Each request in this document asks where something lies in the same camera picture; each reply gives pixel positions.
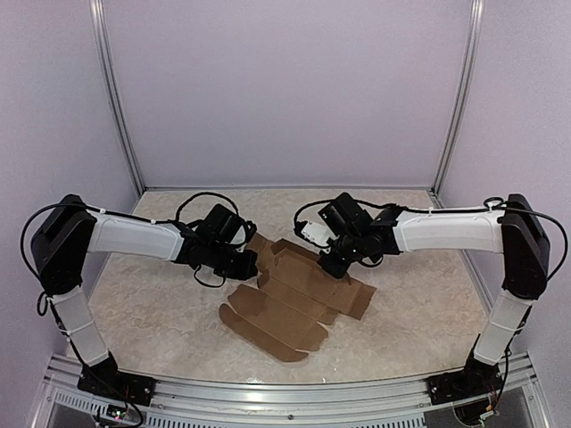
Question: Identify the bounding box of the left aluminium corner post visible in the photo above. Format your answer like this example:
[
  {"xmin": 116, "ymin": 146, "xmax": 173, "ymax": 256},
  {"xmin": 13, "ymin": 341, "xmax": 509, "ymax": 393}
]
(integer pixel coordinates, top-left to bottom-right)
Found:
[{"xmin": 89, "ymin": 0, "xmax": 146, "ymax": 196}]

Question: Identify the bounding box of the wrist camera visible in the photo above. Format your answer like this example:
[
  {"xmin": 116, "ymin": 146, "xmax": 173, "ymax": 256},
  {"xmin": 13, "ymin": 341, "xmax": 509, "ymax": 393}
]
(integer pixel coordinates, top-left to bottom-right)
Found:
[
  {"xmin": 297, "ymin": 220, "xmax": 335, "ymax": 247},
  {"xmin": 230, "ymin": 220, "xmax": 257, "ymax": 249}
]

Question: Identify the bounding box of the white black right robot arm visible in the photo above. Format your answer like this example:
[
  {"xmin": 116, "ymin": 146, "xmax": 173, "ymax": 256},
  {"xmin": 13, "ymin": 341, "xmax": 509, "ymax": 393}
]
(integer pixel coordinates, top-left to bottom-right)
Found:
[{"xmin": 302, "ymin": 193, "xmax": 550, "ymax": 396}]

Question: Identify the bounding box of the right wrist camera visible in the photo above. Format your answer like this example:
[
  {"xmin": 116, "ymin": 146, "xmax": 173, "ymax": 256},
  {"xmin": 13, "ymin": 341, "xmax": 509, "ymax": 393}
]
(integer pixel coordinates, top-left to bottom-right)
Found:
[{"xmin": 297, "ymin": 220, "xmax": 335, "ymax": 247}]

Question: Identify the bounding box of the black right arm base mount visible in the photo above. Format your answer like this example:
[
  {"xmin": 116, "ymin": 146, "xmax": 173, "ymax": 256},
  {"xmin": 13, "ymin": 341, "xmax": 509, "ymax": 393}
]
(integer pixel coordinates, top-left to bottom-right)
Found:
[{"xmin": 426, "ymin": 365, "xmax": 503, "ymax": 405}]

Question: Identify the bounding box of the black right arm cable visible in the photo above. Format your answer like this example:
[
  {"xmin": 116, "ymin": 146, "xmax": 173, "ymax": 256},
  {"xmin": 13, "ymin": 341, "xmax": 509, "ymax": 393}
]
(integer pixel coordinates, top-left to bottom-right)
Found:
[{"xmin": 292, "ymin": 198, "xmax": 567, "ymax": 358}]

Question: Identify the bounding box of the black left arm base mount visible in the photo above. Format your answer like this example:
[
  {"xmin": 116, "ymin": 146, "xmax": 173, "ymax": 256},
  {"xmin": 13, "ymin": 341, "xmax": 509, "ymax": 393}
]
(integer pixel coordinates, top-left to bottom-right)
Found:
[{"xmin": 78, "ymin": 372, "xmax": 156, "ymax": 407}]

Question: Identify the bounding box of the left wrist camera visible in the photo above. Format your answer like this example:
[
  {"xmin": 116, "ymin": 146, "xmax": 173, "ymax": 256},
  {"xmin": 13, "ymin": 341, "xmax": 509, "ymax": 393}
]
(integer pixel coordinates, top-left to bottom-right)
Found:
[{"xmin": 230, "ymin": 220, "xmax": 257, "ymax": 249}]

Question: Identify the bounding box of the aluminium corner post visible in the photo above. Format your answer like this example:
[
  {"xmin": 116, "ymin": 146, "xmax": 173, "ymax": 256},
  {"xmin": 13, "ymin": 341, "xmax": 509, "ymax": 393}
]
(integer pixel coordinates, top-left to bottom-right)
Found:
[
  {"xmin": 431, "ymin": 0, "xmax": 485, "ymax": 197},
  {"xmin": 89, "ymin": 0, "xmax": 146, "ymax": 196}
]

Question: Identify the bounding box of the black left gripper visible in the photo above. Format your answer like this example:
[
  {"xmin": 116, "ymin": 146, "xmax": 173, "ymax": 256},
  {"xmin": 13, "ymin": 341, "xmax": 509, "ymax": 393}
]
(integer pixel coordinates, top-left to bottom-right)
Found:
[{"xmin": 207, "ymin": 241, "xmax": 258, "ymax": 281}]

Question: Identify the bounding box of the brown cardboard box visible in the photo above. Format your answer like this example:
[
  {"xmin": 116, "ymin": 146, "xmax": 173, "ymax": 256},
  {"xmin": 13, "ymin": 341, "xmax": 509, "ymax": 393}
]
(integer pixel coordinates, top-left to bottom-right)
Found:
[{"xmin": 219, "ymin": 234, "xmax": 376, "ymax": 363}]

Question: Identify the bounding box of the right aluminium corner post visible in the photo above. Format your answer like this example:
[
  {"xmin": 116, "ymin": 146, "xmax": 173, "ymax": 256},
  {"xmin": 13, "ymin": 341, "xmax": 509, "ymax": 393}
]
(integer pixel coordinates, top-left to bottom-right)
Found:
[{"xmin": 431, "ymin": 0, "xmax": 485, "ymax": 197}]

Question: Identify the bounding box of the aluminium front frame rail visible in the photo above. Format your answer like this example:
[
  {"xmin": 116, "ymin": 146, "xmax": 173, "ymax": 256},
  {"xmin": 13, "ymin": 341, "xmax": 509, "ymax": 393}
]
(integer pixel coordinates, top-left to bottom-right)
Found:
[{"xmin": 28, "ymin": 353, "xmax": 555, "ymax": 427}]

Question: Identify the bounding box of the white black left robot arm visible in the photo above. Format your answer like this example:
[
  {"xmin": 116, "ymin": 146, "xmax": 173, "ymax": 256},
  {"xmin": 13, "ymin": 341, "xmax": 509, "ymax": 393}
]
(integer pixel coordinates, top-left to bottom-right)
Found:
[{"xmin": 20, "ymin": 193, "xmax": 258, "ymax": 397}]

